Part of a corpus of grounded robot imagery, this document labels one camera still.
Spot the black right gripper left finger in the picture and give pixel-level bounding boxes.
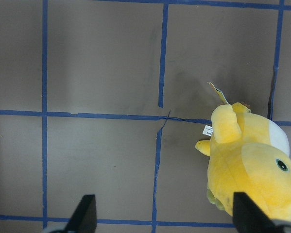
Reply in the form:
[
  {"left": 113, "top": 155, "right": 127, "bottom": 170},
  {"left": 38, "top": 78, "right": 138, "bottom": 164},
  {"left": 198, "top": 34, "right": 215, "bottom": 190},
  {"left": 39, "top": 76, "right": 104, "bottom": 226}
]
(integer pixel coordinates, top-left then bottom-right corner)
[{"left": 65, "top": 195, "right": 97, "bottom": 233}]

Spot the yellow plush toy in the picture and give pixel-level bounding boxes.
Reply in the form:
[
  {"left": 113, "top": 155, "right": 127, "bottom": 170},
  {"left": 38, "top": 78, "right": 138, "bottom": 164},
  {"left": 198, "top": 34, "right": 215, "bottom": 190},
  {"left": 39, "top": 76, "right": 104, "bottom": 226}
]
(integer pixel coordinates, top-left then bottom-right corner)
[{"left": 195, "top": 89, "right": 291, "bottom": 221}]

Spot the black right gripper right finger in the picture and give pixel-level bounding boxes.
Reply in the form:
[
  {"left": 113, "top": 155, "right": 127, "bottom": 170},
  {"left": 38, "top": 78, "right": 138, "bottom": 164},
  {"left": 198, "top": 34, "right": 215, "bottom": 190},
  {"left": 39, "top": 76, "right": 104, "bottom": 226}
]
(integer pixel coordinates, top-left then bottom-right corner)
[{"left": 233, "top": 192, "right": 277, "bottom": 233}]

